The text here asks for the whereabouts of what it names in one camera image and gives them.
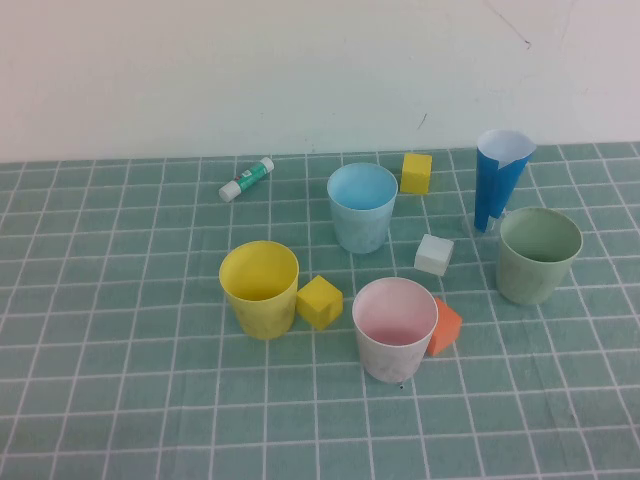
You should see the light blue plastic cup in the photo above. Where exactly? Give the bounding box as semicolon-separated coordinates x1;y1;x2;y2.
326;162;399;255

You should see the pink plastic cup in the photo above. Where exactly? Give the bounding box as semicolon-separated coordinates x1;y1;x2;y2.
351;277;440;385

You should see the orange foam cube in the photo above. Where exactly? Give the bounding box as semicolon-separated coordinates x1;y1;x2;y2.
424;297;464;358

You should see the green checked tablecloth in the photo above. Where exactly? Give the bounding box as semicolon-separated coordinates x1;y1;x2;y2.
0;142;640;480

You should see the green white glue stick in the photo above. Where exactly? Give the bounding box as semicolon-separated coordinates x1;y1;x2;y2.
218;156;276;203

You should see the yellow foam cube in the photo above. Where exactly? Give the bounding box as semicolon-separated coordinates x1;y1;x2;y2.
295;274;345;332
399;152;434;195

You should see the pale green plastic cup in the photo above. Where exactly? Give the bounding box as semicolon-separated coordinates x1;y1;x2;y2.
495;207;584;307

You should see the blue paper cone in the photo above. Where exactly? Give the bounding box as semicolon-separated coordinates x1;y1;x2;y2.
473;129;537;234

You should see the yellow plastic cup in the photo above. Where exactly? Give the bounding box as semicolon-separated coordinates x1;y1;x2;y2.
218;240;300;342

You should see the white foam cube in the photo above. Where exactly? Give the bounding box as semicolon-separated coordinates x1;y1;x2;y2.
413;233;456;277

